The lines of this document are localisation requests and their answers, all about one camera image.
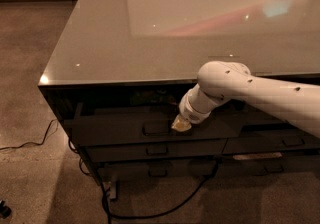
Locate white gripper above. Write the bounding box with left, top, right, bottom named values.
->
left=171, top=90, right=210, bottom=132

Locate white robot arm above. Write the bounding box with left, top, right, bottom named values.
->
left=171, top=61, right=320, bottom=138

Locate dark cabinet with glossy top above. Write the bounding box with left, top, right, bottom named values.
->
left=39, top=0, right=319, bottom=182

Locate green snack bag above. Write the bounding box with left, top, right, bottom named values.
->
left=129, top=90, right=177, bottom=105

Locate black object on floor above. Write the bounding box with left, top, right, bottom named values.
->
left=0, top=200, right=12, bottom=219

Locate thick black floor cable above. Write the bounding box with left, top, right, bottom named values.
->
left=101, top=164, right=219, bottom=224

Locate thin black floor cable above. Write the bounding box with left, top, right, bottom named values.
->
left=0, top=119, right=60, bottom=152

